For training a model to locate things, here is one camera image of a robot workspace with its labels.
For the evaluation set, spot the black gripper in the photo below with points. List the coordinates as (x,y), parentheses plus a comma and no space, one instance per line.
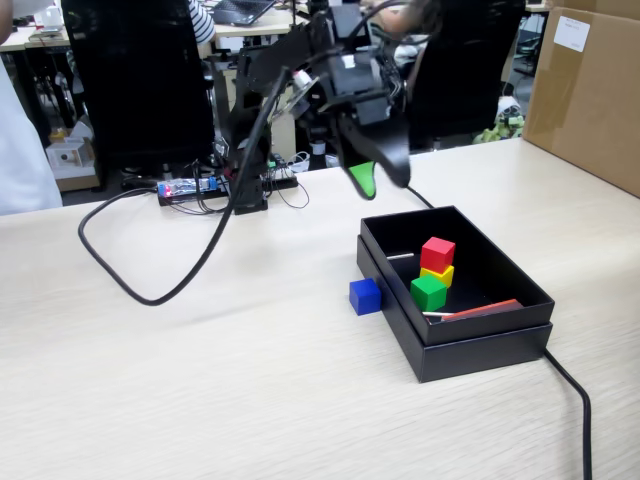
(360,90)

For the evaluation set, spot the red wooden cube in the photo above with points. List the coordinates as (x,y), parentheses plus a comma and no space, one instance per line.
(437,254)

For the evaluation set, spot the yellow wooden cube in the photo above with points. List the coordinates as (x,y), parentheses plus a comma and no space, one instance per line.
(442,277)

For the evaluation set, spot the blue wooden cube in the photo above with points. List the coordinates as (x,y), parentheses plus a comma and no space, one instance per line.
(365,297)

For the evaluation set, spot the green wooden cube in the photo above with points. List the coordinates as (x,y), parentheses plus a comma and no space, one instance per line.
(427,294)

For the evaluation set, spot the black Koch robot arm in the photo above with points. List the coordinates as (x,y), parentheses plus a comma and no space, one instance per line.
(250,125)

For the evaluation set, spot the black cardboard box tray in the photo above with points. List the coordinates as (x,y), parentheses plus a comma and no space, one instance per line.
(500,320)

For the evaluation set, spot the large brown cardboard box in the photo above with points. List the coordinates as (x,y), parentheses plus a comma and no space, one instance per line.
(585,100)

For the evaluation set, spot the black cardboard box lid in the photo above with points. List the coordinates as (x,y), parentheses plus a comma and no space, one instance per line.
(480,357)

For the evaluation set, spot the black pole with white rings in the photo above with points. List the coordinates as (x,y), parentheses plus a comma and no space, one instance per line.
(318,150)

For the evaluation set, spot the green and white toy pile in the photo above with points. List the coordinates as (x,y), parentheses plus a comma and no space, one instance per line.
(502,125)

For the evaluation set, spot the black office chair with armrests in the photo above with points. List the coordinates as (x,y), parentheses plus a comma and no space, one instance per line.
(465,65)

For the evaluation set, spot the seated person in plaid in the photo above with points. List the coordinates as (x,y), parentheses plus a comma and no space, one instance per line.
(400,20)

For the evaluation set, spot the orange matchbox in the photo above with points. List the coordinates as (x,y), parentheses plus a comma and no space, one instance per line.
(487,309)

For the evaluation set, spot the beige office desk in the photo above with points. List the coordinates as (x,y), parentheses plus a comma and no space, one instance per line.
(250,30)

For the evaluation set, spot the dark open laptop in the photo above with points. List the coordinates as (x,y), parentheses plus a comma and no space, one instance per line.
(242,11)

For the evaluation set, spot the control board with red LED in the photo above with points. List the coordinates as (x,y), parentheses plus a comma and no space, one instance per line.
(175,190)

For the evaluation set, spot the person in striped shirt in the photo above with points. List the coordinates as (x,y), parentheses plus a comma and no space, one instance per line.
(202,20)

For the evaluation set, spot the black mesh office chair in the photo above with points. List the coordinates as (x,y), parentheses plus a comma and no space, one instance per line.
(140,85)

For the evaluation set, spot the white carton with round hole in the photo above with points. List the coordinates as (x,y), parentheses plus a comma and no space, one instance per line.
(70,157)

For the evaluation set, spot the person in white shirt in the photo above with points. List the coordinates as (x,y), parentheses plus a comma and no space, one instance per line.
(20,165)

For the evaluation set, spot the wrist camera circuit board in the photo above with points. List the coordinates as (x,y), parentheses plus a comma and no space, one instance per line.
(302,87)

